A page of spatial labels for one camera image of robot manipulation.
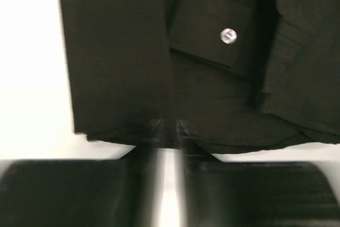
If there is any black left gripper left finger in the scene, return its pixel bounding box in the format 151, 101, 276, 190
1, 120, 163, 227

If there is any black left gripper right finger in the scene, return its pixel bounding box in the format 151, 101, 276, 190
177, 121, 339, 226

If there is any black long sleeve shirt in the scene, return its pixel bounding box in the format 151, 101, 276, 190
60, 0, 339, 154

